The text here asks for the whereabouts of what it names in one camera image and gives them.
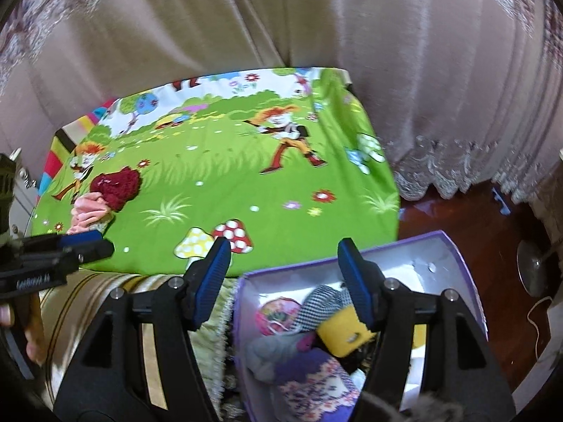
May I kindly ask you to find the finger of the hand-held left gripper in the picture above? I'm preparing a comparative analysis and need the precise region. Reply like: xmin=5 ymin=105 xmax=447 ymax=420
xmin=20 ymin=230 xmax=105 ymax=254
xmin=65 ymin=239 xmax=116 ymax=270

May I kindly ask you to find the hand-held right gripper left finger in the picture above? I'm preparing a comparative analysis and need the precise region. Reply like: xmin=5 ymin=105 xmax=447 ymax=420
xmin=53 ymin=237 xmax=232 ymax=422

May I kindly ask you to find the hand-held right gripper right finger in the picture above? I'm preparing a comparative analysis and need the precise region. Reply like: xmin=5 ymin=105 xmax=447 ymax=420
xmin=337 ymin=237 xmax=517 ymax=422

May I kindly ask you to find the houndstooth cloth face mask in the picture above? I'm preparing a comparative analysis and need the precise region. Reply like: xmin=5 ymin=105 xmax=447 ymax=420
xmin=292 ymin=285 xmax=353 ymax=332

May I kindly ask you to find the yellow felt pouch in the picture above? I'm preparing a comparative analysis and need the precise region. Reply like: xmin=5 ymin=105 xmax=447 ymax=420
xmin=317 ymin=305 xmax=379 ymax=357

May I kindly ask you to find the purple cardboard box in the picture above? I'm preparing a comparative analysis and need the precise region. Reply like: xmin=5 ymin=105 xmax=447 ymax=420
xmin=232 ymin=230 xmax=489 ymax=422

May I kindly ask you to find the purple patterned knit sock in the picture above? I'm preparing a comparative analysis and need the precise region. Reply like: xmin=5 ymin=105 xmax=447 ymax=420
xmin=275 ymin=347 xmax=368 ymax=422

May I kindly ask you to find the person's left hand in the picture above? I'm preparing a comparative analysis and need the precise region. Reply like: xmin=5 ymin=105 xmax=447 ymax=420
xmin=0 ymin=292 xmax=45 ymax=363

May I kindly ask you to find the striped velvet sofa cushion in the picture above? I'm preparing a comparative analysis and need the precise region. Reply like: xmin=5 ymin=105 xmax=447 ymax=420
xmin=39 ymin=270 xmax=238 ymax=422

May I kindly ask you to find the white ornate dresser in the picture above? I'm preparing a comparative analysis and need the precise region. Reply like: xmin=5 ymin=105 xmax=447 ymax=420
xmin=9 ymin=147 xmax=45 ymax=212

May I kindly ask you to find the dark red knit sock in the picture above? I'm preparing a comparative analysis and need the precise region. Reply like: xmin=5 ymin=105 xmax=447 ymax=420
xmin=90 ymin=166 xmax=141 ymax=212

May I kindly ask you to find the pink printed round cloth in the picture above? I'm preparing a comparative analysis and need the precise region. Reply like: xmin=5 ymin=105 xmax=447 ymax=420
xmin=256 ymin=296 xmax=304 ymax=339

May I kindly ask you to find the green cartoon printed blanket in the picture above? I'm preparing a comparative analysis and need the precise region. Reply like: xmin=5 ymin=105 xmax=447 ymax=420
xmin=29 ymin=67 xmax=401 ymax=275

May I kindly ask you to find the small blue plastic piece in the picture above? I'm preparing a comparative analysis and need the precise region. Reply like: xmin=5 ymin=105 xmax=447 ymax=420
xmin=490 ymin=188 xmax=511 ymax=216

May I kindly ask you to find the floor fan base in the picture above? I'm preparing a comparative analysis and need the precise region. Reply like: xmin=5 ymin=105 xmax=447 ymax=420
xmin=517 ymin=239 xmax=563 ymax=297

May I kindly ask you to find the beige curtain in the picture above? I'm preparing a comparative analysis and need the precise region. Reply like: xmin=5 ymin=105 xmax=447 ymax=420
xmin=0 ymin=0 xmax=563 ymax=205

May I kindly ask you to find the white cable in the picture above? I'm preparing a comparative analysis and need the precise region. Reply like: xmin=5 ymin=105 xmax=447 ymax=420
xmin=528 ymin=296 xmax=552 ymax=361

